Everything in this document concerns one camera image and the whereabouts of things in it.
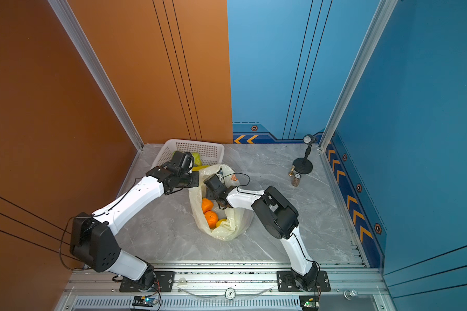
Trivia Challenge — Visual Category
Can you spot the white perforated plastic basket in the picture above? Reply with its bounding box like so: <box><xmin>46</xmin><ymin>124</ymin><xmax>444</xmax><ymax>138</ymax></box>
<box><xmin>150</xmin><ymin>139</ymin><xmax>225</xmax><ymax>172</ymax></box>

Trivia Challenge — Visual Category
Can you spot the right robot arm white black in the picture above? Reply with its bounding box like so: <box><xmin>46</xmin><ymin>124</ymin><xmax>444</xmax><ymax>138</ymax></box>
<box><xmin>204</xmin><ymin>174</ymin><xmax>320</xmax><ymax>292</ymax></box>

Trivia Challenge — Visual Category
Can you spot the right circuit board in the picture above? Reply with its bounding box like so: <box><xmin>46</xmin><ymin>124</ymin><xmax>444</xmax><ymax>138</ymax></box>
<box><xmin>298</xmin><ymin>295</ymin><xmax>320</xmax><ymax>311</ymax></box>

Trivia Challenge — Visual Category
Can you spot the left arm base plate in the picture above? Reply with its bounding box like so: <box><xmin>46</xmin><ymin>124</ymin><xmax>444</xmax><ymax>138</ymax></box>
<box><xmin>119</xmin><ymin>271</ymin><xmax>175</xmax><ymax>294</ymax></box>

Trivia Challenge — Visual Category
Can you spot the brown patterned cylinder can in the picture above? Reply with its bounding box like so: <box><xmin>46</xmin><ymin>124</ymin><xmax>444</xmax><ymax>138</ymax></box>
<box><xmin>291</xmin><ymin>173</ymin><xmax>302</xmax><ymax>187</ymax></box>

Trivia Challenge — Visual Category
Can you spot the orange fruit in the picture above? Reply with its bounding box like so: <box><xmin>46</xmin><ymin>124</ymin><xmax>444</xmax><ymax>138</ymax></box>
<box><xmin>201</xmin><ymin>198</ymin><xmax>214</xmax><ymax>214</ymax></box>
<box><xmin>204</xmin><ymin>211</ymin><xmax>219</xmax><ymax>229</ymax></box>

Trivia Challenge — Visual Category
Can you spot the left aluminium corner post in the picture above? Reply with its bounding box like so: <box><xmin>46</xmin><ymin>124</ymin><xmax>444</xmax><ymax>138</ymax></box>
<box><xmin>48</xmin><ymin>0</ymin><xmax>144</xmax><ymax>151</ymax></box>

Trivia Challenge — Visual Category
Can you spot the yellow banana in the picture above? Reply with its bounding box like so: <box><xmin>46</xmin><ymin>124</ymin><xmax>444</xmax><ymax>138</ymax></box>
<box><xmin>192</xmin><ymin>165</ymin><xmax>209</xmax><ymax>172</ymax></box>

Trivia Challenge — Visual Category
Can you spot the aluminium corner post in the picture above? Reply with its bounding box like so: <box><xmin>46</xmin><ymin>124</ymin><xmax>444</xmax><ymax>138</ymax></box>
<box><xmin>320</xmin><ymin>0</ymin><xmax>398</xmax><ymax>152</ymax></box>
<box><xmin>48</xmin><ymin>0</ymin><xmax>144</xmax><ymax>151</ymax></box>

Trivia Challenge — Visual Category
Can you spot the yellow lemon fruit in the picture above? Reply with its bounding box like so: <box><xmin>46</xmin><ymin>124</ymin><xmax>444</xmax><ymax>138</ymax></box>
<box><xmin>215</xmin><ymin>218</ymin><xmax>227</xmax><ymax>228</ymax></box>

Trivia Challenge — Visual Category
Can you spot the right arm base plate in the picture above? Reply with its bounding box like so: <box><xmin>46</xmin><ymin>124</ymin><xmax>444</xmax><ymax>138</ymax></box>
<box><xmin>276</xmin><ymin>270</ymin><xmax>332</xmax><ymax>292</ymax></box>

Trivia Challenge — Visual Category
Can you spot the left green circuit board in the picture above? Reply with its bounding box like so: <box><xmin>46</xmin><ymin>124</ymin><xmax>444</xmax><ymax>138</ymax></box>
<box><xmin>131</xmin><ymin>295</ymin><xmax>161</xmax><ymax>310</ymax></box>

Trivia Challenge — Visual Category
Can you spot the right aluminium corner post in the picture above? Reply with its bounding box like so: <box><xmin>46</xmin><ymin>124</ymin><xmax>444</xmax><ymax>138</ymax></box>
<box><xmin>320</xmin><ymin>0</ymin><xmax>398</xmax><ymax>152</ymax></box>

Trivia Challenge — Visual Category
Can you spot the yellowish translucent plastic bag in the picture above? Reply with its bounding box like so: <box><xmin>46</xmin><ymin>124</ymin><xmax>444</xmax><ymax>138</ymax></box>
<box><xmin>189</xmin><ymin>165</ymin><xmax>254</xmax><ymax>241</ymax></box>

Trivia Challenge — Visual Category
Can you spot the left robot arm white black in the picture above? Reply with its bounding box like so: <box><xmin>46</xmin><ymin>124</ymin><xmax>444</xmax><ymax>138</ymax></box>
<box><xmin>70</xmin><ymin>152</ymin><xmax>199</xmax><ymax>291</ymax></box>

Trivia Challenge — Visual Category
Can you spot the black round-base lamp stand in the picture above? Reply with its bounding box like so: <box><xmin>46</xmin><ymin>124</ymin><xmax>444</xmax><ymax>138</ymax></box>
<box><xmin>293</xmin><ymin>134</ymin><xmax>316</xmax><ymax>174</ymax></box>

